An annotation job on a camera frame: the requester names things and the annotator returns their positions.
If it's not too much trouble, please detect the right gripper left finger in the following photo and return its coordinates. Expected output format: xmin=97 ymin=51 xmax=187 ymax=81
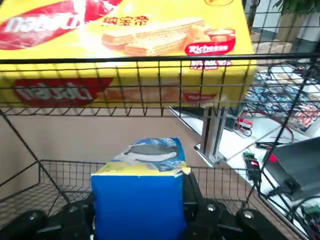
xmin=0 ymin=192 xmax=98 ymax=240

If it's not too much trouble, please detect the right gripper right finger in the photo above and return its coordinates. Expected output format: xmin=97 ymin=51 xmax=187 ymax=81
xmin=182 ymin=171 xmax=286 ymax=240

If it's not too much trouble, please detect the blue Oreo cookie box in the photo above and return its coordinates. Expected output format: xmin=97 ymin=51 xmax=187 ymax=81
xmin=91 ymin=136 xmax=191 ymax=240

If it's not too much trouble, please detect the green circuit board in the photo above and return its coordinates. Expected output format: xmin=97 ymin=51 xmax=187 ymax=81
xmin=242 ymin=150 xmax=263 ymax=182

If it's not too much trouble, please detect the dark grey flat device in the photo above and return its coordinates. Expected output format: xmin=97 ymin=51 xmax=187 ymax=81
xmin=271 ymin=136 xmax=320 ymax=201

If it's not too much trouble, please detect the yellow wafer box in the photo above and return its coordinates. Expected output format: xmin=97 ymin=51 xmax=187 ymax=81
xmin=0 ymin=0 xmax=258 ymax=109

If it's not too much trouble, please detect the green potted plant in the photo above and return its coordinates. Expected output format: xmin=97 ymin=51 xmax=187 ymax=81
xmin=272 ymin=0 xmax=320 ymax=41

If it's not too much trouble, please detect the aluminium profile post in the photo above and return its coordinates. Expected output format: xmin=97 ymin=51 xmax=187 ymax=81
xmin=194 ymin=106 xmax=229 ymax=168

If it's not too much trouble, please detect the black wire snack shelf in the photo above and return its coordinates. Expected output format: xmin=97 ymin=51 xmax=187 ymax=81
xmin=0 ymin=0 xmax=320 ymax=240

